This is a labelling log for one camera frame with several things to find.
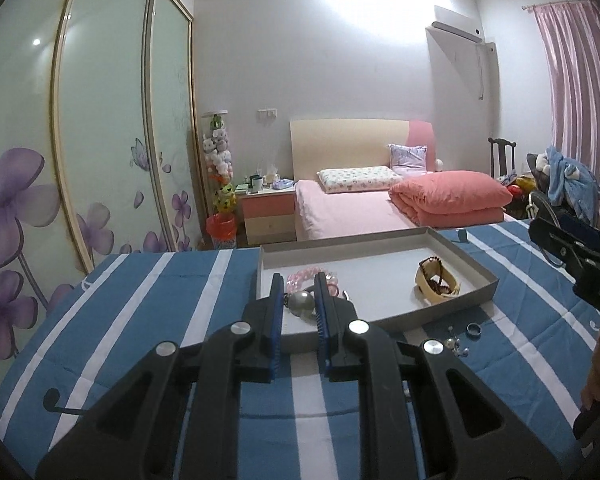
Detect pink bead bracelet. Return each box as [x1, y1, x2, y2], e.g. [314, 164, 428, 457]
[286, 267, 341, 297]

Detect floral sliding door wardrobe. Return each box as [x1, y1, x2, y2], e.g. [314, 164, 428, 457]
[0, 0, 203, 361]

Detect bed with pink sheet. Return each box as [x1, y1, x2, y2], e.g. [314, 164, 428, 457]
[294, 179, 518, 242]

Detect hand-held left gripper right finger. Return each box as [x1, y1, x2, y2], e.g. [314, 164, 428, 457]
[314, 271, 563, 480]

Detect lilac pillow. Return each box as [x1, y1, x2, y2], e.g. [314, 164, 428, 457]
[387, 144, 428, 177]

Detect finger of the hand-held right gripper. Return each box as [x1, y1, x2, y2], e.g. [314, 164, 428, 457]
[528, 216, 600, 268]

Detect small pearl earrings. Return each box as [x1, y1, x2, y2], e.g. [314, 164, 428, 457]
[445, 325, 471, 357]

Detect cream amber bangle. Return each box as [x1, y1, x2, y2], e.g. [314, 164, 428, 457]
[414, 259, 462, 306]

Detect pink curtain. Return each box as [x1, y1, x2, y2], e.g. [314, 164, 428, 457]
[532, 0, 600, 226]

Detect blue striped tablecloth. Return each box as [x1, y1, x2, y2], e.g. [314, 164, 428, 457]
[0, 220, 600, 480]

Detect dark red bead bracelet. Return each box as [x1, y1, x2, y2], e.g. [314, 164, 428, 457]
[420, 257, 456, 295]

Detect blue plush clothes pile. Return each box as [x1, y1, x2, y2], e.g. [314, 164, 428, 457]
[525, 152, 600, 226]

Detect white conduit pipe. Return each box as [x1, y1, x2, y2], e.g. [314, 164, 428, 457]
[475, 42, 497, 101]

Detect salmon folded quilt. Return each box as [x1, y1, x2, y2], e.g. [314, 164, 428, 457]
[388, 170, 515, 227]

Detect pink nightstand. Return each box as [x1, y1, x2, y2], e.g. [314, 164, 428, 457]
[239, 187, 297, 247]

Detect plush toy tower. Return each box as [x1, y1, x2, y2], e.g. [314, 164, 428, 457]
[201, 110, 237, 216]

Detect curtain rod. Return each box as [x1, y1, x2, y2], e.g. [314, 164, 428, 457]
[521, 0, 596, 12]

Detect white printed pillow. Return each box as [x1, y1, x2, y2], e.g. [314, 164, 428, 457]
[316, 165, 403, 194]

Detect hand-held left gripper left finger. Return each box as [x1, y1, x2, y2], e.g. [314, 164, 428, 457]
[35, 272, 286, 480]

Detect dark wooden chair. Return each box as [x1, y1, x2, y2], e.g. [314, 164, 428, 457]
[487, 137, 517, 181]

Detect colourful toys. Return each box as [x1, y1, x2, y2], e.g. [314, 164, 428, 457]
[502, 175, 536, 206]

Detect grey cardboard tray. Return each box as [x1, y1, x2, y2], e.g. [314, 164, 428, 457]
[256, 226, 499, 353]

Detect white air conditioner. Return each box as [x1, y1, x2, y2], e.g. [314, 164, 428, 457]
[427, 5, 484, 43]

